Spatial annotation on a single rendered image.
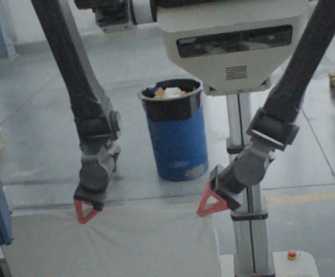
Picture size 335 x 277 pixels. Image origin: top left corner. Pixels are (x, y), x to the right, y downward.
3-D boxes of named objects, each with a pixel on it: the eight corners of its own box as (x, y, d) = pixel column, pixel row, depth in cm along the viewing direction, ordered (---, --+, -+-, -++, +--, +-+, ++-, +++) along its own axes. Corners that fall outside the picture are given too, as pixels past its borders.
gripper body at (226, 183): (211, 192, 90) (236, 166, 87) (212, 168, 99) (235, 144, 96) (236, 211, 91) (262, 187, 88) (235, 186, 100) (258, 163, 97)
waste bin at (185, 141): (214, 151, 374) (205, 74, 349) (214, 182, 327) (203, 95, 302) (156, 157, 381) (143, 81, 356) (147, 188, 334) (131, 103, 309)
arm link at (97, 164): (118, 107, 94) (78, 112, 95) (107, 128, 83) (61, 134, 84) (131, 160, 98) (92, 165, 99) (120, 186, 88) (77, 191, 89)
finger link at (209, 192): (185, 211, 95) (214, 181, 91) (188, 193, 102) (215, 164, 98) (211, 230, 96) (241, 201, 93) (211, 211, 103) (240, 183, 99)
